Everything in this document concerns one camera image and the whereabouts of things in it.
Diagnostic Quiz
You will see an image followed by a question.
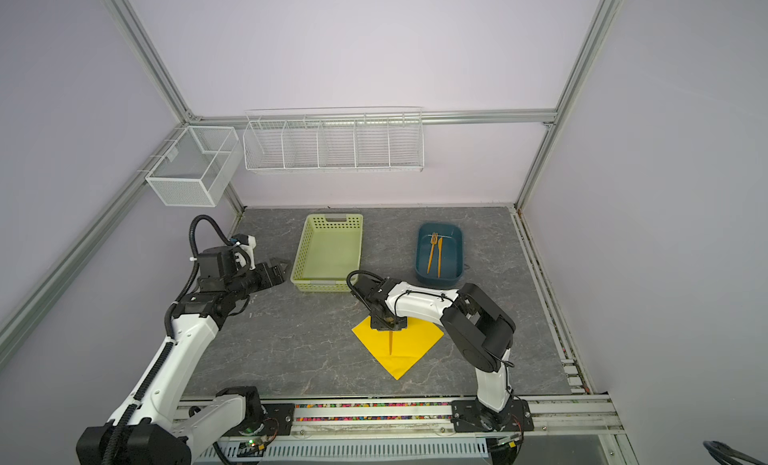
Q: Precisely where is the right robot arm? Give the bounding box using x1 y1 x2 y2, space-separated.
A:
346 270 516 417

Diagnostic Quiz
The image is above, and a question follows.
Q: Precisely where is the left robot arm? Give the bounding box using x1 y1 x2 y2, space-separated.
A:
76 214 291 464

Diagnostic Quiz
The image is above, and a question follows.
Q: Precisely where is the green plastic basket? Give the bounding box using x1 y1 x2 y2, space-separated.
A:
291 213 363 293

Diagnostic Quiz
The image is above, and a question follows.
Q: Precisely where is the black cable bottom right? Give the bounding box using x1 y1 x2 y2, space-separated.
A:
702 440 766 465

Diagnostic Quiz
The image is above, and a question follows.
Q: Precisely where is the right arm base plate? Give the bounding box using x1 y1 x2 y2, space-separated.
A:
450 397 535 433

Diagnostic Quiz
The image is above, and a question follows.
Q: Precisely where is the white vented cable duct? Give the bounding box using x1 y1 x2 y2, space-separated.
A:
219 437 490 464

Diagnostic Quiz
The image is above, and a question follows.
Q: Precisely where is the white mesh wall box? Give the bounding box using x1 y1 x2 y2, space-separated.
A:
146 125 244 208

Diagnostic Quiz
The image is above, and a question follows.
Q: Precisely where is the teal plastic tray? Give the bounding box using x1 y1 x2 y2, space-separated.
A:
414 222 464 289

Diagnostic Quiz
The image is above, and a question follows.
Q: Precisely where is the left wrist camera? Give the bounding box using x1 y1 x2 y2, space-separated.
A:
231 234 257 256

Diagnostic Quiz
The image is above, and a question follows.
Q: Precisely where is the yellow paper napkin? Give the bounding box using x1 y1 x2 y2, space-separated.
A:
352 318 444 380

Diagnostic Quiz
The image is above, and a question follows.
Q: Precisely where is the white wire wall rack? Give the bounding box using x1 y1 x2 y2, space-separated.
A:
243 107 425 172

